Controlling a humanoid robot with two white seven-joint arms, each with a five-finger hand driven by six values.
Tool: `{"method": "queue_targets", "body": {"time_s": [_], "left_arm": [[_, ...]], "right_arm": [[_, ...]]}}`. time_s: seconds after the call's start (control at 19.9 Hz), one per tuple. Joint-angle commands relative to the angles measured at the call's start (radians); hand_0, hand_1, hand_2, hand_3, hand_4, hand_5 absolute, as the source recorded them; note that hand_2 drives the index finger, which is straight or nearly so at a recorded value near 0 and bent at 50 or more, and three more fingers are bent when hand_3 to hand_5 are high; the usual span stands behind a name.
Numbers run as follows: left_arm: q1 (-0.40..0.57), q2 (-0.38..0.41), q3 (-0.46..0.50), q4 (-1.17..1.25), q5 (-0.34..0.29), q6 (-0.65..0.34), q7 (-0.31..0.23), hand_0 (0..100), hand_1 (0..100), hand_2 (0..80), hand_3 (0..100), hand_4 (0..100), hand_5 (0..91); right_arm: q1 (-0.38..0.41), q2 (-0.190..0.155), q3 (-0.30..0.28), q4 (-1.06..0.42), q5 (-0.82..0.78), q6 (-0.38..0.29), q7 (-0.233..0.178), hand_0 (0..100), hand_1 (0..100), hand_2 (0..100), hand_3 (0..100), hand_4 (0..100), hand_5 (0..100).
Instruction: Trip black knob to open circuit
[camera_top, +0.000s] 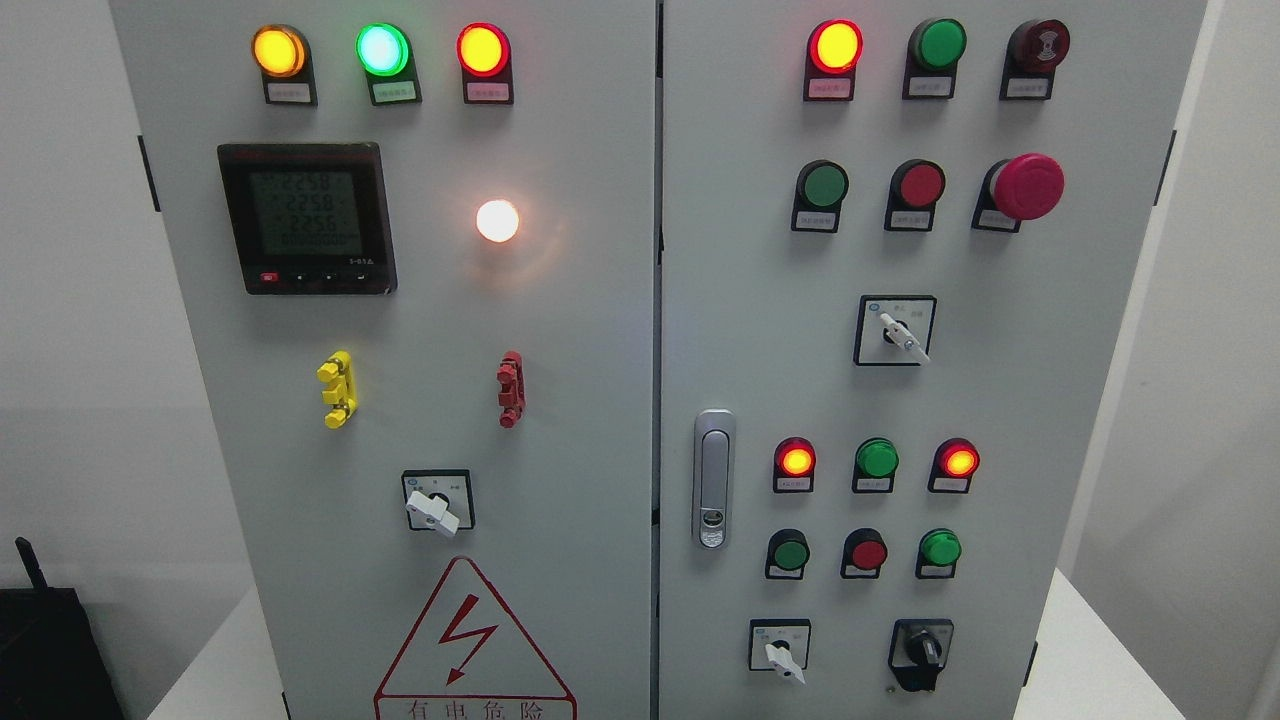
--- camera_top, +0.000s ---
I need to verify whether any green indicator lower middle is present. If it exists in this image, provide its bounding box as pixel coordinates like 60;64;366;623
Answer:
851;437;900;495

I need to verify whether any grey left cabinet door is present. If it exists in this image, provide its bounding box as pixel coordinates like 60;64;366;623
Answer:
110;1;657;719

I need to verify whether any red lit indicator lower left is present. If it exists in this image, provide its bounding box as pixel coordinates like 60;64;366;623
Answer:
772;436;817;495

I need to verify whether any dark red buzzer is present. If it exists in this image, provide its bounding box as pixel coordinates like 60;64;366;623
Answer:
1000;18;1071;101

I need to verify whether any white selector switch bottom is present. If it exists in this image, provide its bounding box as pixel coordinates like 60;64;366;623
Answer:
748;618;812;685

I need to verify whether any white selector switch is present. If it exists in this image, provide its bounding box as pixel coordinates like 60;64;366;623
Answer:
852;295;937;366
748;618;812;685

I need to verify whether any white selector switch left door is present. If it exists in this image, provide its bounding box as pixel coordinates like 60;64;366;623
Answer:
401;469;475;538

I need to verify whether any red indicator light top right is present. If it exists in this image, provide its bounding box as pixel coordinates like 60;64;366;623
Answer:
803;18;864;102

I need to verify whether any black rotary knob switch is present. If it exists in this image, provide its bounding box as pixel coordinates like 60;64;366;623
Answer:
887;618;954;692

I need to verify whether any red push button lower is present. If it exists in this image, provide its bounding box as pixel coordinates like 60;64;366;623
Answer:
840;528;888;579

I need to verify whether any red electric warning sticker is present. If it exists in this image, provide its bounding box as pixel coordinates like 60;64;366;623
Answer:
372;556;579;719

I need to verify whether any red lit indicator lower right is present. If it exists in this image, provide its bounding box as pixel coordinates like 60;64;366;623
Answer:
928;438;980;495

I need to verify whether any green push button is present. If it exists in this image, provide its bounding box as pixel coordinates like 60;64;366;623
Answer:
764;528;812;580
915;528;963;580
790;159;849;234

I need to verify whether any red indicator light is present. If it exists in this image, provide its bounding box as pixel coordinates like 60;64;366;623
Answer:
456;22;515;105
803;18;864;102

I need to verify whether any green indicator light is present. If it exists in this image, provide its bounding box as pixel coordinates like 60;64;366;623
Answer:
355;22;422;108
902;17;966;100

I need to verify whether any yellow terminal connector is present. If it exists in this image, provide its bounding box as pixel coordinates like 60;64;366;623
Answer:
315;348;358;430

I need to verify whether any green push button upper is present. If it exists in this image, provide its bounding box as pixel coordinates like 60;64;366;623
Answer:
790;159;849;234

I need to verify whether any red indicator light top left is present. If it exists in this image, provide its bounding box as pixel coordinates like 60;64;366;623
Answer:
456;22;515;105

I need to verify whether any white glowing indicator light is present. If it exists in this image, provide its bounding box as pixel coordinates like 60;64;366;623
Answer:
475;199;521;243

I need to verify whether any black digital power meter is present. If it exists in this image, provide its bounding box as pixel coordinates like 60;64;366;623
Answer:
218;142;398;296

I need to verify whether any red lit indicator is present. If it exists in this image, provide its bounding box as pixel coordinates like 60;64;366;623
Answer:
928;438;980;495
772;436;817;495

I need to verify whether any red emergency stop button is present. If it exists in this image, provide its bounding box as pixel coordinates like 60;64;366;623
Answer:
972;152;1065;234

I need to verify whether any red push button upper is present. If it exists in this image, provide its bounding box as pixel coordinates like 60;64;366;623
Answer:
884;158;946;232

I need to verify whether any grey cabinet door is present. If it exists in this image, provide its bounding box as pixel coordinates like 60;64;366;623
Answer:
655;1;1207;719
110;1;657;719

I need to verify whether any grey right cabinet door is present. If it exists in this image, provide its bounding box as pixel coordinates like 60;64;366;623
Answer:
655;1;1207;719

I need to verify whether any red terminal connector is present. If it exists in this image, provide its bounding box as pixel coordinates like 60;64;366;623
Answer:
495;350;526;429

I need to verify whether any green indicator light top left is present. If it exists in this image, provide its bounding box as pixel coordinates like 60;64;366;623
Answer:
355;22;422;108

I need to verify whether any yellow indicator light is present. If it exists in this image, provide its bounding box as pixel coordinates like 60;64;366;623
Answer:
252;24;317;106

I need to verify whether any white selector switch upper right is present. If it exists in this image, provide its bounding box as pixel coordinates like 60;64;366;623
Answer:
852;295;937;366

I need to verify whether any green push button lower left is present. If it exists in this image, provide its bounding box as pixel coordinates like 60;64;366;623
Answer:
764;528;812;580

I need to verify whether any green indicator light top right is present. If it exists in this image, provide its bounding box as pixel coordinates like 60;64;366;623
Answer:
902;17;966;100

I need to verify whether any silver door handle lock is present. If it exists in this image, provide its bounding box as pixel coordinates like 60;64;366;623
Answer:
691;407;737;550

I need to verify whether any green push button lower right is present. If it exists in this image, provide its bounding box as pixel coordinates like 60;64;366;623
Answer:
915;528;963;580

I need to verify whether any black device with antenna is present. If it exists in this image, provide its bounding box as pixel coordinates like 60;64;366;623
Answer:
1;537;124;719

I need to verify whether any red push button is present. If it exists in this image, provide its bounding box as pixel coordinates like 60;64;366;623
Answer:
884;158;946;232
840;528;888;579

